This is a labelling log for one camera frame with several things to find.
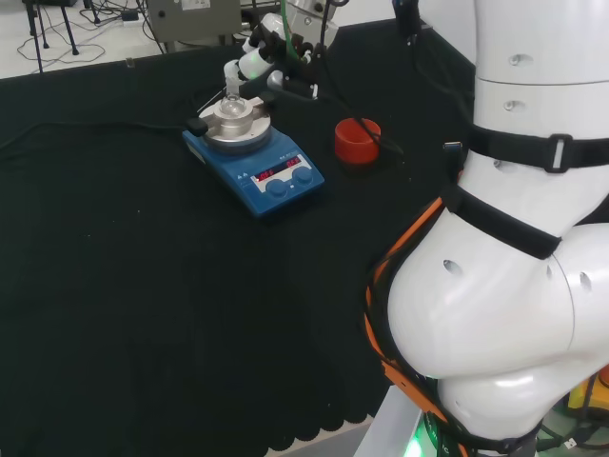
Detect green cable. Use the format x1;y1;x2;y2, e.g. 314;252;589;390
280;0;306;64

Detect black bench cloth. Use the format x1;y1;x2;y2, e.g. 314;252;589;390
0;18;478;454

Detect orange cable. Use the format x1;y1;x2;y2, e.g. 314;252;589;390
363;196;452;432

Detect thick black power cable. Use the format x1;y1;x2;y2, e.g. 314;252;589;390
0;120;189;154

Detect heater with blue base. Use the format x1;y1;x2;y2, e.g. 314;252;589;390
182;92;326;221

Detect clear round-bottom glass flask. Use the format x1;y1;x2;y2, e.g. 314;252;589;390
219;78;249;118

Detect red ribbed plastic cup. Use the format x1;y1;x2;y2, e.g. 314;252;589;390
333;117;383;166

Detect grey metal cabinet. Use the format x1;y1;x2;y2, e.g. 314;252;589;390
146;0;245;50

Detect yellow stop button box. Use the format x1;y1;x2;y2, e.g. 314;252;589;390
567;365;609;421

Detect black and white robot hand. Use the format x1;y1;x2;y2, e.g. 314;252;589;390
223;12;320;101

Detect thin metal probe rod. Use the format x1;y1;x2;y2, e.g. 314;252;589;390
196;87;226;114

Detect black tripod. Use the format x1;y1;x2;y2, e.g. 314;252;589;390
21;0;81;75

